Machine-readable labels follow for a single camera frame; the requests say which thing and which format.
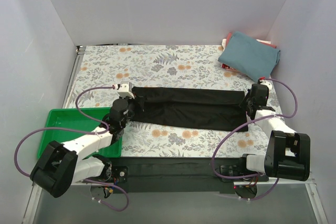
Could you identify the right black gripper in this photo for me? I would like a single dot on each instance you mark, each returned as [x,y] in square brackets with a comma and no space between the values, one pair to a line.
[248,104]

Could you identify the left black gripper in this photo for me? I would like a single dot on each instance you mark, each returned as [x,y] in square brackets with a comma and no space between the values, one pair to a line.
[132,102]

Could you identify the black t shirt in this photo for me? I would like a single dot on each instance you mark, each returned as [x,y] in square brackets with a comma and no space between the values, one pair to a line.
[190,108]

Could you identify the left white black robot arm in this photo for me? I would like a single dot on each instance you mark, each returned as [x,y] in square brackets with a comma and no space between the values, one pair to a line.
[62,164]

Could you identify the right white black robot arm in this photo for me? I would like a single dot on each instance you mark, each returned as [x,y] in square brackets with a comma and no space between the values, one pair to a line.
[288,152]

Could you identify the folded teal t shirt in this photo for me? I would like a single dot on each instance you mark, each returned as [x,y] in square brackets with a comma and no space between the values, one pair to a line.
[249,56]

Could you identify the green plastic tray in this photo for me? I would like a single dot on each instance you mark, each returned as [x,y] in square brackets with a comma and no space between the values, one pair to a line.
[72,119]

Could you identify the folded red t shirt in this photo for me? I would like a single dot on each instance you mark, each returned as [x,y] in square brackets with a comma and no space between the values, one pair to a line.
[224,66]

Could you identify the floral patterned table mat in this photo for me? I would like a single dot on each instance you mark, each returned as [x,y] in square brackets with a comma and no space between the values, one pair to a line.
[165,66]

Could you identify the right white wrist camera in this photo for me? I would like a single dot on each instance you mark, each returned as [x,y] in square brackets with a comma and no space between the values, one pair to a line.
[265,82]

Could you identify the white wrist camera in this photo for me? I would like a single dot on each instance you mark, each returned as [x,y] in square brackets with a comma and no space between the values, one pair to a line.
[124,90]
[265,82]

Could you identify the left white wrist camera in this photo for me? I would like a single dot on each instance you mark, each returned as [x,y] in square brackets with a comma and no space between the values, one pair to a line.
[124,90]

